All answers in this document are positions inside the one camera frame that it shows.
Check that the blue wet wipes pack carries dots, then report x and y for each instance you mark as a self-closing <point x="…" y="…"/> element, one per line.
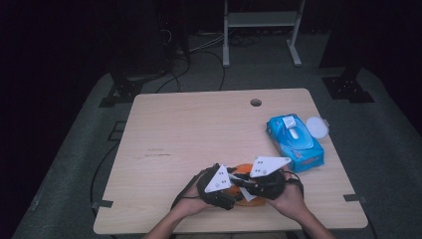
<point x="295" y="142"/>

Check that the orange pumpkin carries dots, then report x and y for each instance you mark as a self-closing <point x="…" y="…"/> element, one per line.
<point x="245" y="168"/>

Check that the person's right hand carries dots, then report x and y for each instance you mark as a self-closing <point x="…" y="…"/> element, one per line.
<point x="292" y="200"/>

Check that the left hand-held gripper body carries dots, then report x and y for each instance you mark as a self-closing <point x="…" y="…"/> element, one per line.
<point x="217" y="182"/>

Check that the black metal stand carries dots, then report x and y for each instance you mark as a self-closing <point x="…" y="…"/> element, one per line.
<point x="346" y="88"/>
<point x="124" y="89"/>

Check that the white wet wipe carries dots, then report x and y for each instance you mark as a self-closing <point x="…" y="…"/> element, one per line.
<point x="248" y="195"/>
<point x="289" y="122"/>

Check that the person's left hand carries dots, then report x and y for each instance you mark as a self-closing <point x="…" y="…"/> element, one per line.
<point x="190" y="203"/>

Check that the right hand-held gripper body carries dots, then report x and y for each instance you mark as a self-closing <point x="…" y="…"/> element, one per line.
<point x="268" y="166"/>

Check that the white metal stand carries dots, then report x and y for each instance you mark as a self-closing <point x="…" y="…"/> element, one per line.
<point x="262" y="19"/>

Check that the grey tape strip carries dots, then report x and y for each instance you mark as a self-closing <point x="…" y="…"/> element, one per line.
<point x="355" y="198"/>
<point x="103" y="203"/>

